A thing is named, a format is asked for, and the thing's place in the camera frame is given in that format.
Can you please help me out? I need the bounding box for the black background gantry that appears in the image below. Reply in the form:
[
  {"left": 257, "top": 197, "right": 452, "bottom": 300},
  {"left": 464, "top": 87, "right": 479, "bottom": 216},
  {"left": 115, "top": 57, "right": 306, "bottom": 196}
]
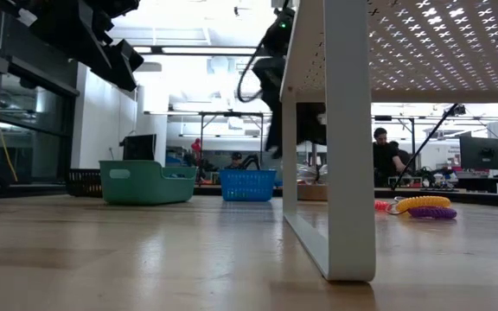
[{"left": 197, "top": 111, "right": 265, "bottom": 170}]

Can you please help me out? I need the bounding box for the clear coiled lamp cord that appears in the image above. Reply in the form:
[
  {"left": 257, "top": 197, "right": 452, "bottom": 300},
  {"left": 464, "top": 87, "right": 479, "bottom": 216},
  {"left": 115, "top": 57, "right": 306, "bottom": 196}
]
[{"left": 296, "top": 162, "right": 329, "bottom": 186}]

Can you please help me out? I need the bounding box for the blue slotted plastic basket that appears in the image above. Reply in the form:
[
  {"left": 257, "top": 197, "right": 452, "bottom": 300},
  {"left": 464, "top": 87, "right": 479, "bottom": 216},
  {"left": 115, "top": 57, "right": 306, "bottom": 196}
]
[{"left": 218, "top": 168, "right": 278, "bottom": 203}]

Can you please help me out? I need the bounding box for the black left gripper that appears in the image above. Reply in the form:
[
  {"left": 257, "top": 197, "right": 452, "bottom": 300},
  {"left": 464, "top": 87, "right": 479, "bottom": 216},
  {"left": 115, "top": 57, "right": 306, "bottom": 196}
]
[{"left": 28, "top": 0, "right": 145, "bottom": 92}]

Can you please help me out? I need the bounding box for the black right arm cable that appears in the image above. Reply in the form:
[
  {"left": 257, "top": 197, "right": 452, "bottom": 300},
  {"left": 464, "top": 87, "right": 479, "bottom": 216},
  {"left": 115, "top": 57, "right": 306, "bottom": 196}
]
[{"left": 236, "top": 41, "right": 270, "bottom": 105}]

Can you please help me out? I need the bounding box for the black monitor on arm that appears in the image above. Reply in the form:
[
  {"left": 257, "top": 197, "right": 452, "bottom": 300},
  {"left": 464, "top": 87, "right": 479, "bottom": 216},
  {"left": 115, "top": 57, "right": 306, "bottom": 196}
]
[{"left": 458, "top": 135, "right": 498, "bottom": 171}]

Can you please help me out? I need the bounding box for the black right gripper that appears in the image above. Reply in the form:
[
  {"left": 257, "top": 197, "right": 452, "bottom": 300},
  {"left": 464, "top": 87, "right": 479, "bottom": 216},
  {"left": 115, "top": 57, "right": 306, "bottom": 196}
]
[{"left": 265, "top": 89, "right": 329, "bottom": 160}]

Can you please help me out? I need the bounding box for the black mesh basket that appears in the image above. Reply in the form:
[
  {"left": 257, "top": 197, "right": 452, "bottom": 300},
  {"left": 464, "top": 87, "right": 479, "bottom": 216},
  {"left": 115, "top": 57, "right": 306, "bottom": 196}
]
[{"left": 64, "top": 168, "right": 103, "bottom": 198}]

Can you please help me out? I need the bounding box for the black monitor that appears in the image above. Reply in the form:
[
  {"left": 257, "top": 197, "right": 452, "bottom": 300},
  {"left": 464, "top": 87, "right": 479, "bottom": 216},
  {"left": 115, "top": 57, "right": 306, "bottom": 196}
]
[{"left": 120, "top": 133, "right": 157, "bottom": 162}]

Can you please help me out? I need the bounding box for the yellow coil wristband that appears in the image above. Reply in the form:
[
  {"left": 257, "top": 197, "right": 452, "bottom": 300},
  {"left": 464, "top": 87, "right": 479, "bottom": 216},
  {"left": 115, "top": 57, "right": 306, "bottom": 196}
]
[{"left": 393, "top": 195, "right": 452, "bottom": 215}]

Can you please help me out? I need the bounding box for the black slanted pole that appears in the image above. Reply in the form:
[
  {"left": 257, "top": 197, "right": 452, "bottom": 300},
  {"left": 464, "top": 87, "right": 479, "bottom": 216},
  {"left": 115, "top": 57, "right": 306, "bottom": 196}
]
[{"left": 393, "top": 102, "right": 467, "bottom": 190}]

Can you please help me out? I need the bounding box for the ceiling light strip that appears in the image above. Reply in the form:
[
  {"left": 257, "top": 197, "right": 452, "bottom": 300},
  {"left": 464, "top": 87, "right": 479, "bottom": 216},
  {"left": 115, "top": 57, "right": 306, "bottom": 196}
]
[{"left": 131, "top": 44, "right": 259, "bottom": 57}]

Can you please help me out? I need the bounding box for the purple coil wristband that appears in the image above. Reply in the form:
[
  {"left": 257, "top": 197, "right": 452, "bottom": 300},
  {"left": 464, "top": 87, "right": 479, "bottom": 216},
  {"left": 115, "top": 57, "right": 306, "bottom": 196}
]
[{"left": 405, "top": 205, "right": 458, "bottom": 221}]

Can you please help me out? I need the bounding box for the teal plastic bin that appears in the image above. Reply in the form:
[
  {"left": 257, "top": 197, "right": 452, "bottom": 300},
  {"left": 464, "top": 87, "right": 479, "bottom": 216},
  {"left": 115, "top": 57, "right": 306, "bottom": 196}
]
[{"left": 98, "top": 159, "right": 198, "bottom": 205}]

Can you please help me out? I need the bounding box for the white perforated metal shelf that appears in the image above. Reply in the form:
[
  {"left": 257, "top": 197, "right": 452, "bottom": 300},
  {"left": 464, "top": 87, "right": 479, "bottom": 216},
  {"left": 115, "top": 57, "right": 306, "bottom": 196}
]
[{"left": 279, "top": 0, "right": 498, "bottom": 283}]

